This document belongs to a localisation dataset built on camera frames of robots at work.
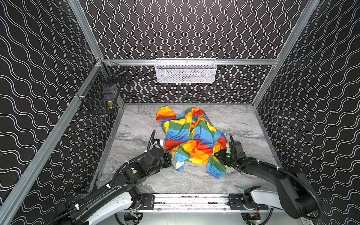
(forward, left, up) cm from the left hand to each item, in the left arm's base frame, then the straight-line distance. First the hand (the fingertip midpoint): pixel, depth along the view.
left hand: (176, 157), depth 73 cm
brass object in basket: (+26, +40, +13) cm, 50 cm away
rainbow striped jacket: (+22, -8, -14) cm, 27 cm away
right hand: (+10, -24, -16) cm, 30 cm away
